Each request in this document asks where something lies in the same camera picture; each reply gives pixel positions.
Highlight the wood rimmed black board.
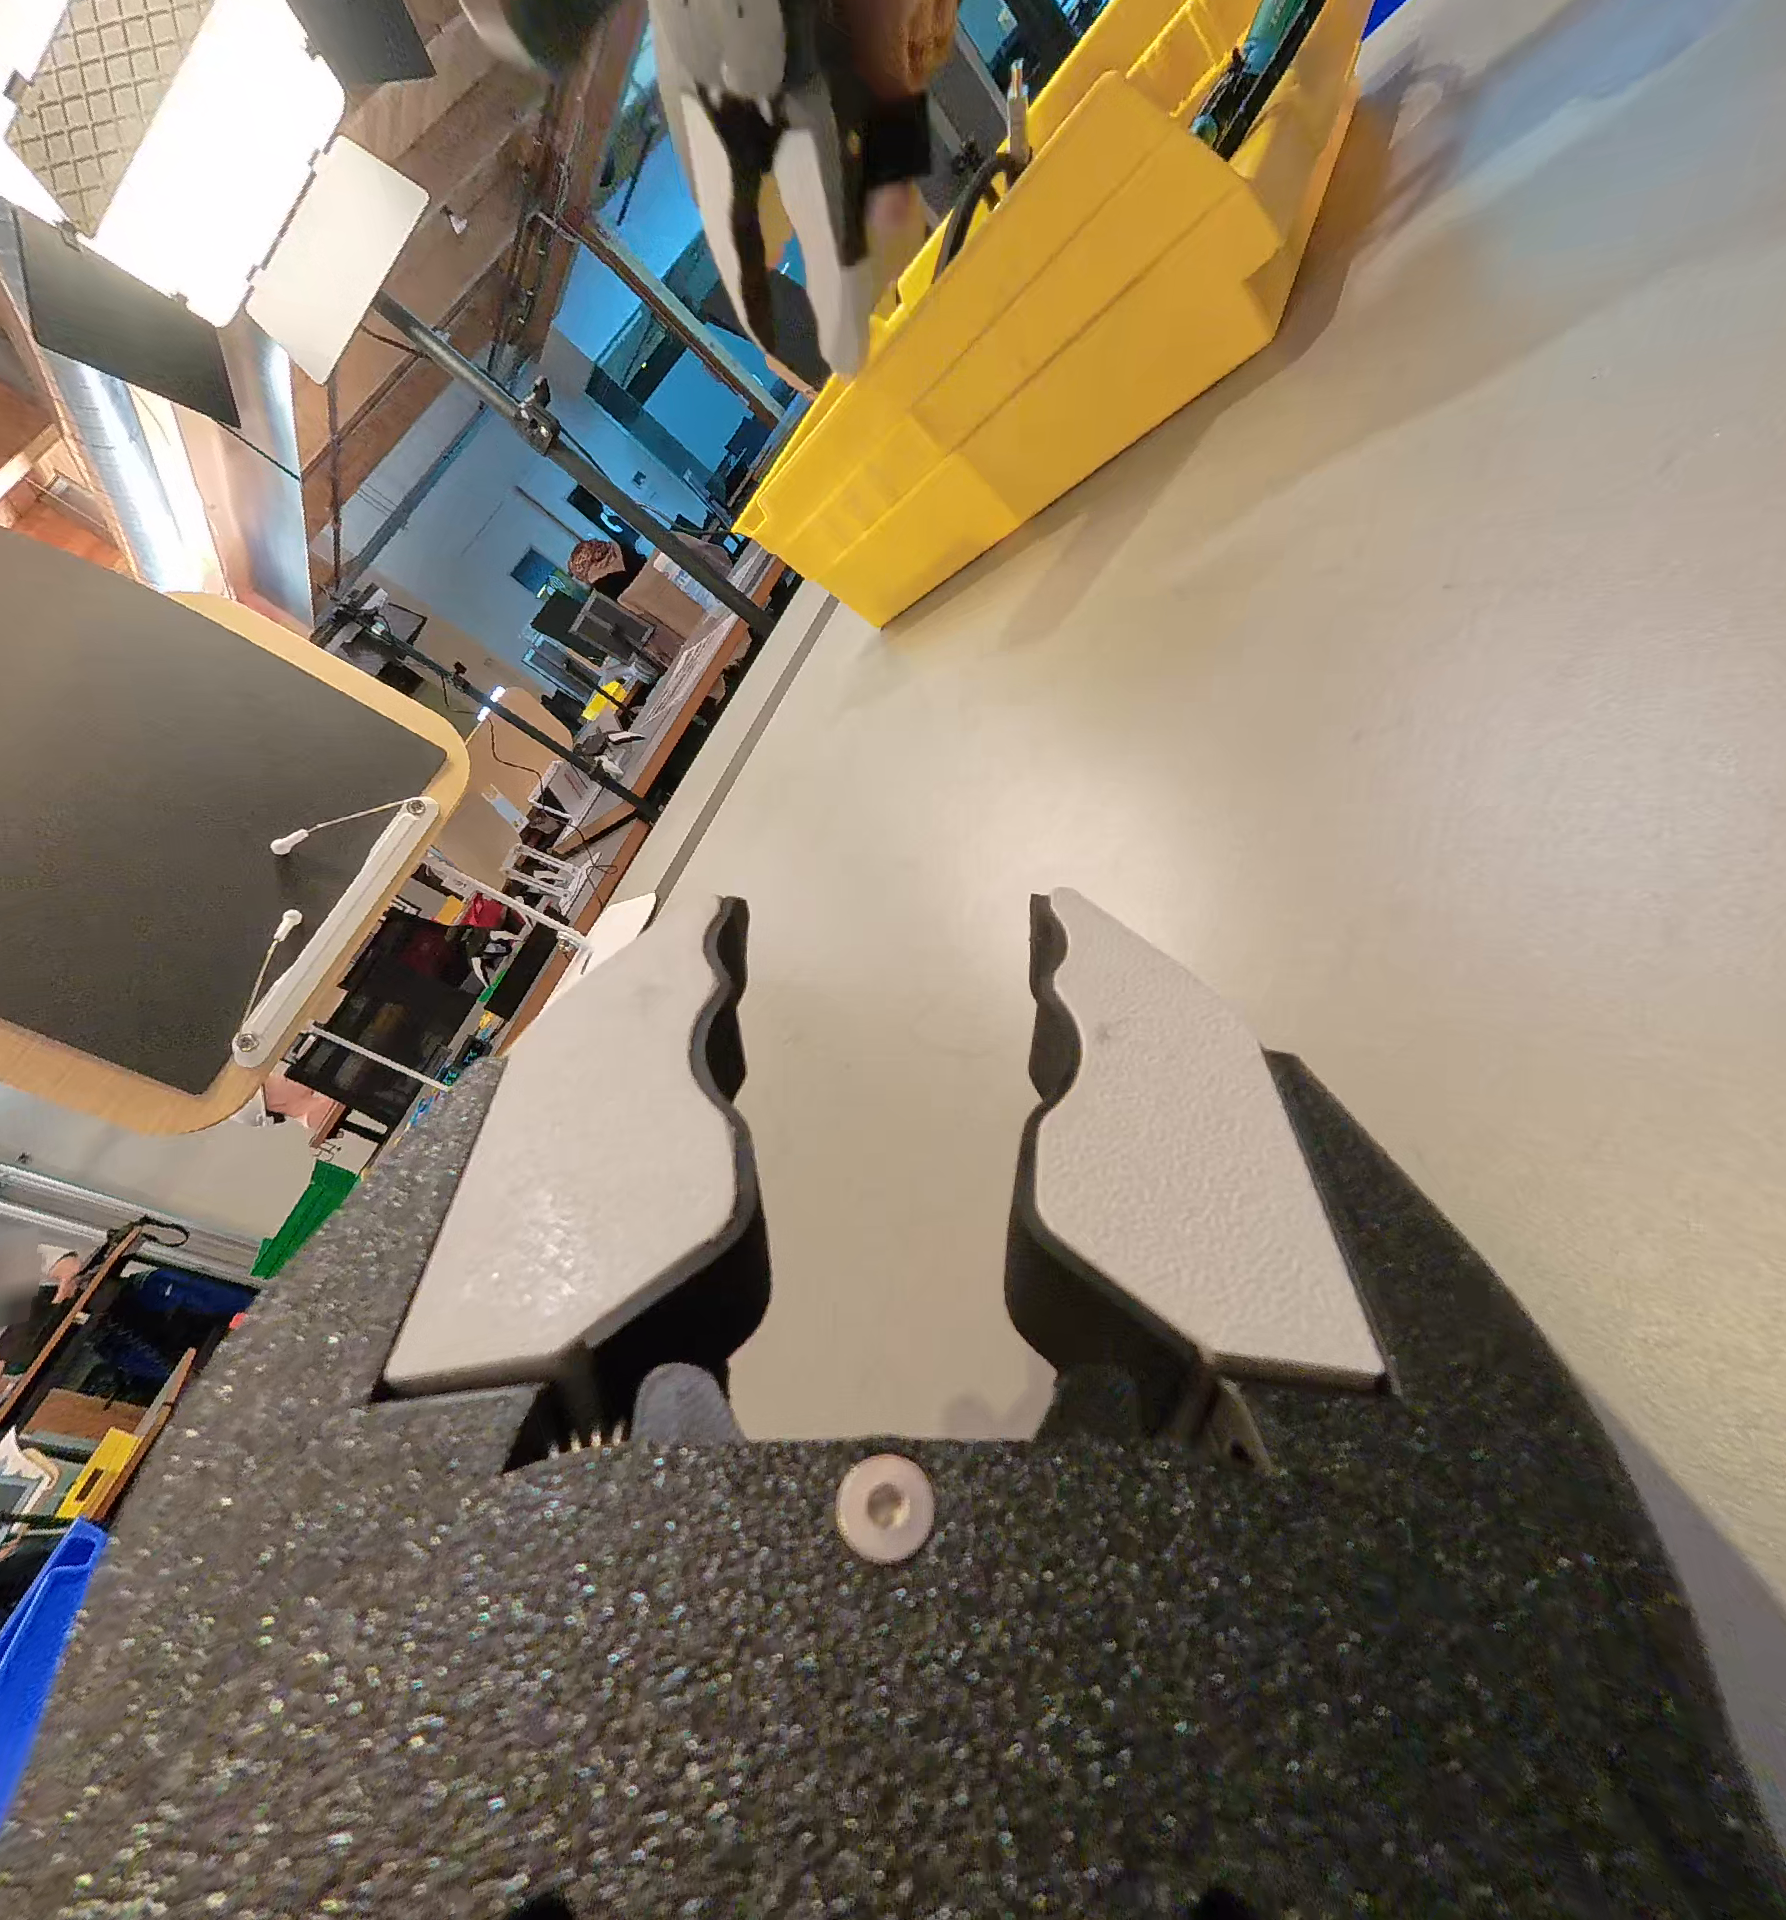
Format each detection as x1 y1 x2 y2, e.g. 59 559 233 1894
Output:
0 497 475 1138

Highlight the person's right hand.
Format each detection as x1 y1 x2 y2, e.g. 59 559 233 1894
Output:
833 0 965 259

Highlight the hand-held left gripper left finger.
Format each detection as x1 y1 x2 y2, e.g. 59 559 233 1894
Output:
380 892 777 1408

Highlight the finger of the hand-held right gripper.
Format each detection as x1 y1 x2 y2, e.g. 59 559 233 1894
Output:
676 87 779 343
769 103 882 380

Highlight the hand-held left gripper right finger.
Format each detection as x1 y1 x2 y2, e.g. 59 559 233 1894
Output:
1003 884 1394 1399

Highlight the white stand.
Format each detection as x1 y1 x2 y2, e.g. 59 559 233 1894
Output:
231 793 674 1085

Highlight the black braided cable grey plug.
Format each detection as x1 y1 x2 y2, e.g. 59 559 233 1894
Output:
938 57 1034 275

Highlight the long wooden workbench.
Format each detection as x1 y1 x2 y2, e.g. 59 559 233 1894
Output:
532 568 779 846

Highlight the studio light panel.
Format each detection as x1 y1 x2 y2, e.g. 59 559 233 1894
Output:
0 0 440 440

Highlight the blue plastic crate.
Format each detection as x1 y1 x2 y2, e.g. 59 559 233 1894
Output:
0 1514 111 1920

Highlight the yellow plastic bin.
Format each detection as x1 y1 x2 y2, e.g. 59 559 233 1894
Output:
732 0 1370 635

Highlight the black light stand pole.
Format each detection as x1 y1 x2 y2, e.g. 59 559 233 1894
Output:
364 287 792 635

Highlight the green plastic bin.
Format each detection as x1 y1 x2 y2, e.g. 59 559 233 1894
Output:
250 1155 364 1281

